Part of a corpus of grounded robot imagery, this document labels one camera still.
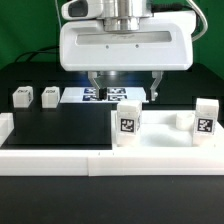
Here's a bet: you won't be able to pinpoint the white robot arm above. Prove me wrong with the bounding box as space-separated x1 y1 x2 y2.
59 0 196 100

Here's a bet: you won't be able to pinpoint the white U-shaped fence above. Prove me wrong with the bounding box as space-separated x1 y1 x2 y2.
0 113 224 176

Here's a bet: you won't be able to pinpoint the white square table top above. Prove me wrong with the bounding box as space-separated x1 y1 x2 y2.
111 110 224 149

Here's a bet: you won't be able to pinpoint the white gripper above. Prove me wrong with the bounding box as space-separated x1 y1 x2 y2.
59 0 196 101

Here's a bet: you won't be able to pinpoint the black cables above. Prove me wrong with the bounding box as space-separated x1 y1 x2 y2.
13 46 63 64

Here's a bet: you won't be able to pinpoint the white sheet with markers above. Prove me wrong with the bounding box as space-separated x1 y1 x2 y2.
60 87 148 103

